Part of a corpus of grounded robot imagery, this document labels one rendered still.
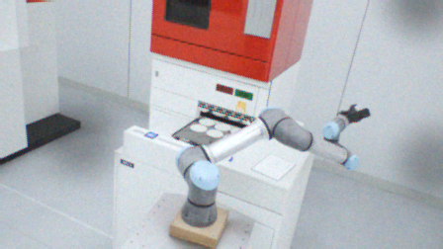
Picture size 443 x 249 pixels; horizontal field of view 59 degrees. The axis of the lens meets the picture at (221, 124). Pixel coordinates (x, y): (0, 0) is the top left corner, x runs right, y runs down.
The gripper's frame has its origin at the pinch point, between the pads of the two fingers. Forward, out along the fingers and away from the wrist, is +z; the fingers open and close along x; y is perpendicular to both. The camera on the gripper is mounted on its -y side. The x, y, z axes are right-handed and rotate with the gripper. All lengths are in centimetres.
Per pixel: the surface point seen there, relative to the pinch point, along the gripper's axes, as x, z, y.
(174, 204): 0, -103, 47
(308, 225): 86, 29, 93
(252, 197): 13, -74, 28
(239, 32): -64, -23, 40
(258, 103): -23, -18, 51
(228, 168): -4, -77, 32
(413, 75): 13, 147, 23
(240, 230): 19, -94, 22
